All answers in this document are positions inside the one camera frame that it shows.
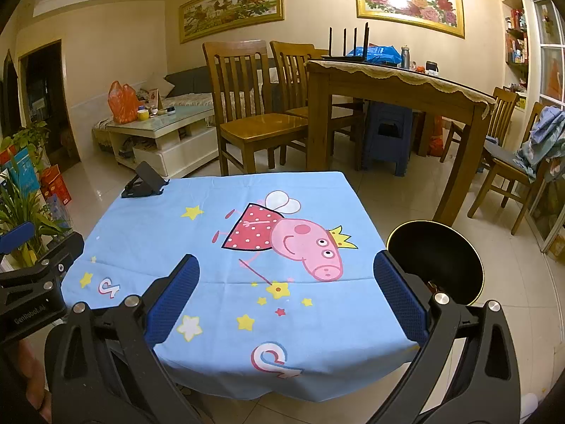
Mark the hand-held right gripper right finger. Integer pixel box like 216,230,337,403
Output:
366,249,546,424

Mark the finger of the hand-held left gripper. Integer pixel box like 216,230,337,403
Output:
0,231,85,305
0,221,37,255

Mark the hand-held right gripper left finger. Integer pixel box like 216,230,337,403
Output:
44,253,204,424

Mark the black bin with gold rim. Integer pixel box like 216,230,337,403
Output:
386,219,485,305

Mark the person's left hand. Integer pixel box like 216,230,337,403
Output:
0,340,53,424

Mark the green potted plant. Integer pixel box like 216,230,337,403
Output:
0,121,71,266

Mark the red gift box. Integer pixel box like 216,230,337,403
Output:
40,164,71,206

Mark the blue gift box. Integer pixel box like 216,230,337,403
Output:
9,148,40,190

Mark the blue cartoon printed tablecloth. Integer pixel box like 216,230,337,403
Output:
61,170,424,400

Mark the black phone stand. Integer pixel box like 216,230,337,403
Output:
120,161,171,199

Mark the white coffee table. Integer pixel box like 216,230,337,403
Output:
106,105,220,179

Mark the blue plastic stool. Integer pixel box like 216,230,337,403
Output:
362,101,413,176

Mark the wooden dining chair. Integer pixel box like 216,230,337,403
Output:
202,41,310,176
467,101,552,236
269,41,367,160
440,87,520,164

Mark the red plastic bag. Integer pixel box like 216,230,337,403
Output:
427,116,444,157

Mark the orange plastic bag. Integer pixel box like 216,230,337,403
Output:
108,81,139,124

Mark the grey seat cushion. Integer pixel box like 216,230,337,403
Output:
482,138,533,174

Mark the wooden dining table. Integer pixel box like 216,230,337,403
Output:
306,59,497,226

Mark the beige lace-edged table cover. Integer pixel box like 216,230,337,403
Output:
307,59,497,120

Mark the pile of blue clothes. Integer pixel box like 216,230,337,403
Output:
514,105,565,173

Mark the blue plastic bag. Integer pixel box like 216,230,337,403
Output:
346,45,403,66

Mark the black router with antennas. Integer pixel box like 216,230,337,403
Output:
320,22,371,60

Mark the white framed glass partition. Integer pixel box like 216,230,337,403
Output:
527,0,565,248

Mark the gold framed flower painting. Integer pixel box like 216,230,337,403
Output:
353,0,466,40

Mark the gold framed horse painting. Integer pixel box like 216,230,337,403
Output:
179,0,284,45

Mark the wall shelf with items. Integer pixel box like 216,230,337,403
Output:
503,0,530,98

